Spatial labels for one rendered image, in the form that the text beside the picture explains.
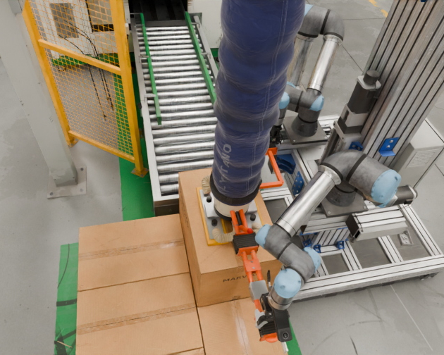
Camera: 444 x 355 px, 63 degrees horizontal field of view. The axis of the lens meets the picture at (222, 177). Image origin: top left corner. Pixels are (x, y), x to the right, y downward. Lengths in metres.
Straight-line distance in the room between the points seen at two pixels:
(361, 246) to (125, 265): 1.65
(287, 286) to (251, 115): 0.54
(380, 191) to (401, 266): 1.59
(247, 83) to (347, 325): 2.01
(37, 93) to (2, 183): 1.10
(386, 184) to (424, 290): 1.91
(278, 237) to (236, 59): 0.57
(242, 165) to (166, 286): 0.92
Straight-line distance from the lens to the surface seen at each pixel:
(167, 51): 3.65
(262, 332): 1.42
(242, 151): 1.34
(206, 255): 1.69
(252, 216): 1.76
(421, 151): 2.08
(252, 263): 1.53
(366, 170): 1.31
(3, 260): 3.02
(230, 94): 1.18
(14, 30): 2.40
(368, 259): 2.79
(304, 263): 1.20
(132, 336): 1.99
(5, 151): 3.72
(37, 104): 2.67
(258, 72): 1.11
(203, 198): 1.83
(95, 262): 2.18
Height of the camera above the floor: 2.43
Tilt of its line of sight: 50 degrees down
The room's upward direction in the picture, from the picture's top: 7 degrees clockwise
